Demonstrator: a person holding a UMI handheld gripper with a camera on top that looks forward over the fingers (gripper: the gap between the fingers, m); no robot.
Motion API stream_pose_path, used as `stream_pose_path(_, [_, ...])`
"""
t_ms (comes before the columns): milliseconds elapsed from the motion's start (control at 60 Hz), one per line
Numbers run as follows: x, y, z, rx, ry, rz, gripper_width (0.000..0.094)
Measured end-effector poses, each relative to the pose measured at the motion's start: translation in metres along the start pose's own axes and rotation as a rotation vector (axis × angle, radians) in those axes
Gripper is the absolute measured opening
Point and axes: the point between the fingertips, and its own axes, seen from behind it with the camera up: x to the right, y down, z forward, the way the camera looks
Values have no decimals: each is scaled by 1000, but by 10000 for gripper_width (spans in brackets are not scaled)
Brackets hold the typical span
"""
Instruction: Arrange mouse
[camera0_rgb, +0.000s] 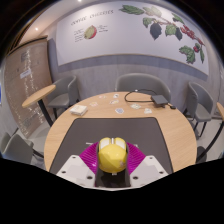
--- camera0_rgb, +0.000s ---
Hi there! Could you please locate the wooden wall panel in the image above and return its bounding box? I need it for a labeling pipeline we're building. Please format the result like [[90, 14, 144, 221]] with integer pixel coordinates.
[[3, 37, 54, 138]]

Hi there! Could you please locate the black box device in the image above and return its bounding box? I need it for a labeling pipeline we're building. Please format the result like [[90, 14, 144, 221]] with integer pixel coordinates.
[[150, 94, 169, 108]]

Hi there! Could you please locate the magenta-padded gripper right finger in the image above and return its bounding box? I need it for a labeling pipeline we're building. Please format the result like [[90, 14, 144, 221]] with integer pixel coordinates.
[[124, 142, 169, 188]]

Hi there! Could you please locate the black cable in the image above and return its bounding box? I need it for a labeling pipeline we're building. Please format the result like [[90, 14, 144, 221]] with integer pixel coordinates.
[[124, 88, 158, 104]]

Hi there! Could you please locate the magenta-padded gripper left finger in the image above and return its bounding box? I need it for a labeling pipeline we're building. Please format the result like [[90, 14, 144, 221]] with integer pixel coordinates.
[[55, 142, 101, 188]]

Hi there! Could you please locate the wall mural with plant print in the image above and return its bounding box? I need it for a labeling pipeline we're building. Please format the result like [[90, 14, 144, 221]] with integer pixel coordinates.
[[55, 1, 210, 76]]

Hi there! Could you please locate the white paper sign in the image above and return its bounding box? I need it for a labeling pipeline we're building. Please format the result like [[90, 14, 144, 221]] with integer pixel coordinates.
[[19, 68, 33, 79]]

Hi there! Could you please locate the black mouse pad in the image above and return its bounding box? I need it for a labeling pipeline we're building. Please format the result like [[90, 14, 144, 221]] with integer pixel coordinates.
[[49, 117, 174, 175]]

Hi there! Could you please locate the small white box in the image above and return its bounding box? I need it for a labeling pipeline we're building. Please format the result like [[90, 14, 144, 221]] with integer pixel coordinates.
[[69, 104, 89, 117]]

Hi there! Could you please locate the grey armchair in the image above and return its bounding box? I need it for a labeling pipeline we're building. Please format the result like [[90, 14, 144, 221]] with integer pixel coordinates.
[[0, 132, 44, 165], [114, 72, 172, 103], [47, 74, 80, 119], [182, 81, 216, 139]]

